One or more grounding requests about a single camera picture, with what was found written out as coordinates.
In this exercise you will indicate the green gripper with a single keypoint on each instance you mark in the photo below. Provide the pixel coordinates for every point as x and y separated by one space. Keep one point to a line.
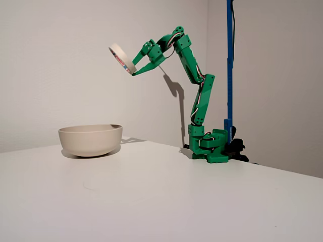
150 58

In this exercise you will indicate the black table clamp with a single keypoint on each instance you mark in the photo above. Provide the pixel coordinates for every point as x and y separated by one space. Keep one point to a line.
238 147

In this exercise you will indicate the white masking tape roll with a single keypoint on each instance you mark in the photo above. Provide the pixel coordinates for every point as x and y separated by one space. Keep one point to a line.
122 59

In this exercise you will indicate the white round bowl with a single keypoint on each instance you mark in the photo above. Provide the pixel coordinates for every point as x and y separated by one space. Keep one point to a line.
90 141

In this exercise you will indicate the blue upright pole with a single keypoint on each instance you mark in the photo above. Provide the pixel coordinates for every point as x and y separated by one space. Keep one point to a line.
229 75

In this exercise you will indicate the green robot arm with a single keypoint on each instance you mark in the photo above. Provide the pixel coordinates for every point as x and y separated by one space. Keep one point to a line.
202 100

